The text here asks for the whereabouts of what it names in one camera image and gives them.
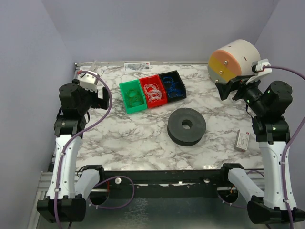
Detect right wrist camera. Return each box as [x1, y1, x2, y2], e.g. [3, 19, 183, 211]
[246, 59, 272, 85]

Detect large cylinder drum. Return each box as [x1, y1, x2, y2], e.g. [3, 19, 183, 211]
[207, 39, 261, 83]

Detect black plastic bin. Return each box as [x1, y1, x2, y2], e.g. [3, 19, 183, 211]
[159, 71, 187, 103]

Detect green cable coils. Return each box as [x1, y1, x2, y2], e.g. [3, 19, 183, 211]
[126, 88, 142, 107]

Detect red plastic bin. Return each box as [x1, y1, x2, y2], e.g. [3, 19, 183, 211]
[140, 75, 167, 108]

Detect black spool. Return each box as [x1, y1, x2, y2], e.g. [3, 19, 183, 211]
[167, 108, 206, 146]

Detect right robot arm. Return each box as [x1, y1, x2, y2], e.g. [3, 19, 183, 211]
[215, 76, 305, 224]

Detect white label card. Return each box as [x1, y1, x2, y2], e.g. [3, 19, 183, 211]
[124, 62, 151, 72]

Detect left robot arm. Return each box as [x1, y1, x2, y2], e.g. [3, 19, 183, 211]
[37, 83, 110, 223]

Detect purple cable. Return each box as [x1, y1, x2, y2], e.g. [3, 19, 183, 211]
[53, 70, 135, 229]
[216, 65, 305, 229]

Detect blue cable coils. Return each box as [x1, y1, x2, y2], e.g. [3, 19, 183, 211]
[163, 76, 184, 98]

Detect green plastic bin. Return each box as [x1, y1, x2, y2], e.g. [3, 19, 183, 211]
[119, 80, 147, 114]

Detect white cable coils in bin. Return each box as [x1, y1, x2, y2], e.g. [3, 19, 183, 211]
[143, 83, 163, 103]

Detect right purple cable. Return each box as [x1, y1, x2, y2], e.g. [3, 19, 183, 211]
[216, 65, 305, 229]

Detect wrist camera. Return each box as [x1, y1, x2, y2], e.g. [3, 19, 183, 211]
[246, 59, 272, 85]
[78, 71, 98, 93]

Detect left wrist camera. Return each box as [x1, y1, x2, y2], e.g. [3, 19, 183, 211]
[78, 71, 98, 93]

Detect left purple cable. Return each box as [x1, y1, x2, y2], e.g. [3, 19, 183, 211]
[53, 70, 135, 229]

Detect small white box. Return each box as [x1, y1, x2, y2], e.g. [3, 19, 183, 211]
[234, 129, 250, 152]

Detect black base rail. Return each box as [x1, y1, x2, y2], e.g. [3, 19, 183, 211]
[78, 164, 265, 200]

